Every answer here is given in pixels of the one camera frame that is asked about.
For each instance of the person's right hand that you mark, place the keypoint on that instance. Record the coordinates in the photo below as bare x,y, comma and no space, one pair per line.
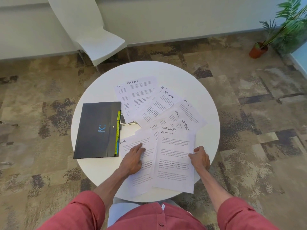
201,161

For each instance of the person's left hand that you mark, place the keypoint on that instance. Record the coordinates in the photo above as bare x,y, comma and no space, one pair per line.
130,162

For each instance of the person's left fingers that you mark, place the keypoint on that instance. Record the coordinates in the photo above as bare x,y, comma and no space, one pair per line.
137,149

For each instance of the person's right thumb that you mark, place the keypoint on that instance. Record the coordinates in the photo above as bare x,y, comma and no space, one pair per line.
193,156

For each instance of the printed paper sheet singly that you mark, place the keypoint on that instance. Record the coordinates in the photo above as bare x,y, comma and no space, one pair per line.
174,165

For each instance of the printed paper sheet pressed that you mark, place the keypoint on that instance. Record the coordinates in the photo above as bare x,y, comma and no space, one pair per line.
144,179

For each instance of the person's right forearm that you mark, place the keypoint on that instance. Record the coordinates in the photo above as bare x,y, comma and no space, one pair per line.
214,188

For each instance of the person's left forearm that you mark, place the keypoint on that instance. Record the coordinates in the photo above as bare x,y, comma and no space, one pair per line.
111,185

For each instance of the black document folder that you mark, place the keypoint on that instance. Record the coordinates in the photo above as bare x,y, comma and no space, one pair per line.
97,130

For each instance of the spread of printed papers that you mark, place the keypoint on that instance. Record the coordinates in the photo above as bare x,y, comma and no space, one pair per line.
153,102

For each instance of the red button shirt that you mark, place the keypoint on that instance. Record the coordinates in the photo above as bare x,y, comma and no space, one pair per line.
153,217

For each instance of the terracotta plant pot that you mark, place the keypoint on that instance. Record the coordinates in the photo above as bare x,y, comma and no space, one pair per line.
256,51

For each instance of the white plastic chair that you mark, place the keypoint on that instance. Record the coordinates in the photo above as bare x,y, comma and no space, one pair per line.
91,33

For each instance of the green potted plant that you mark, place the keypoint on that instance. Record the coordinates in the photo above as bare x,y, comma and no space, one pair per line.
285,23

